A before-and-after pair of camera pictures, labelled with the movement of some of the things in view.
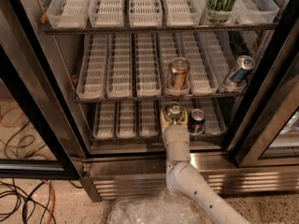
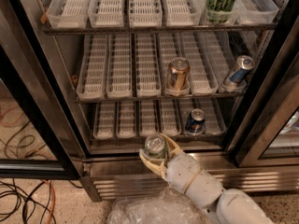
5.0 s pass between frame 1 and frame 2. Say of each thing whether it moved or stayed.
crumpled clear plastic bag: stayed
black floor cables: stayed
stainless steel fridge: stayed
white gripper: moved
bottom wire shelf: stayed
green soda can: moved
